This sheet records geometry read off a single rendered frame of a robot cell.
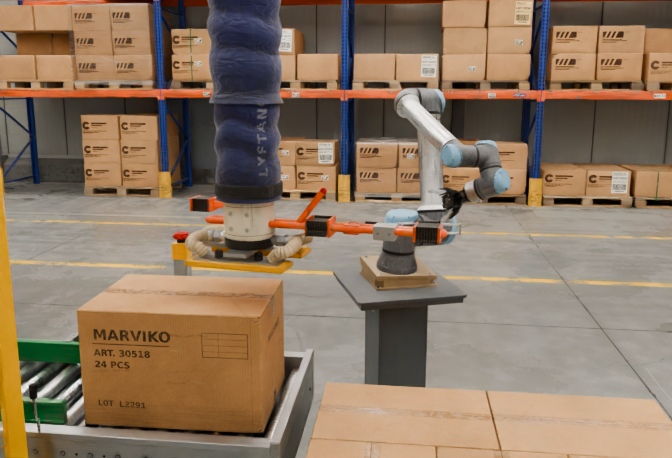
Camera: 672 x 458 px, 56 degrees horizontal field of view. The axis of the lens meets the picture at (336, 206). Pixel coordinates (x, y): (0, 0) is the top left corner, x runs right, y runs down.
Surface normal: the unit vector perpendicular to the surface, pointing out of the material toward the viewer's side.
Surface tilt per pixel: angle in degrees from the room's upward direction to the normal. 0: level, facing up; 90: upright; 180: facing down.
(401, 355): 90
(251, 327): 90
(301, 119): 90
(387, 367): 90
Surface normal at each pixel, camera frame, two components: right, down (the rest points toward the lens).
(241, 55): 0.02, -0.07
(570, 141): -0.12, 0.18
